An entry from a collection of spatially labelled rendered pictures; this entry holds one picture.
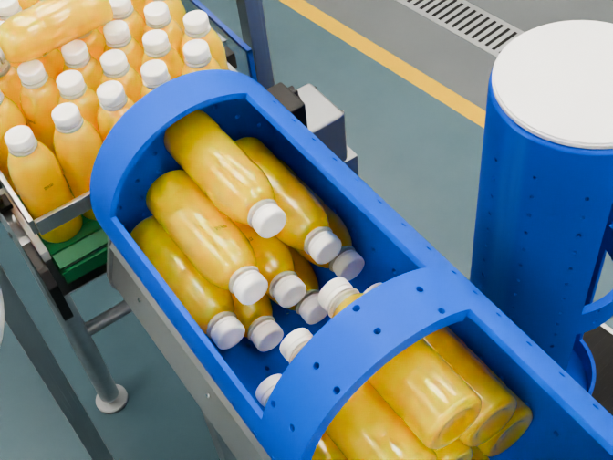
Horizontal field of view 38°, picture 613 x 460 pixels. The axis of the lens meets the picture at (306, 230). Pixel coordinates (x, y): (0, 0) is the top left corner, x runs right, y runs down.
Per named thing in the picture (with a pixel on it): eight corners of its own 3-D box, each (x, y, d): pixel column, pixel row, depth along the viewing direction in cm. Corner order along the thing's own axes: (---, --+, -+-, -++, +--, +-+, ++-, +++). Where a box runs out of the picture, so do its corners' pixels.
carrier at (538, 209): (466, 440, 191) (601, 438, 188) (499, 156, 123) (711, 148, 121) (456, 328, 209) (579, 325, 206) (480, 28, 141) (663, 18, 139)
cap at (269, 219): (258, 202, 101) (266, 211, 100) (283, 202, 103) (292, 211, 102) (245, 229, 102) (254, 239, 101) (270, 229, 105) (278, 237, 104)
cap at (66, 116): (78, 130, 125) (75, 120, 124) (52, 130, 126) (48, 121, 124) (84, 110, 128) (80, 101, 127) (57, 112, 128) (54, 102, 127)
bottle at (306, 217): (207, 165, 114) (287, 255, 103) (244, 126, 113) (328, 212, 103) (234, 187, 120) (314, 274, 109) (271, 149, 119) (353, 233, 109)
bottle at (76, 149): (120, 220, 139) (88, 135, 124) (77, 223, 139) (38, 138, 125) (127, 187, 143) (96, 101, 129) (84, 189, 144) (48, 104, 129)
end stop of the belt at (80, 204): (41, 235, 131) (35, 223, 129) (39, 233, 132) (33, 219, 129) (265, 115, 144) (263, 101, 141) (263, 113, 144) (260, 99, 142)
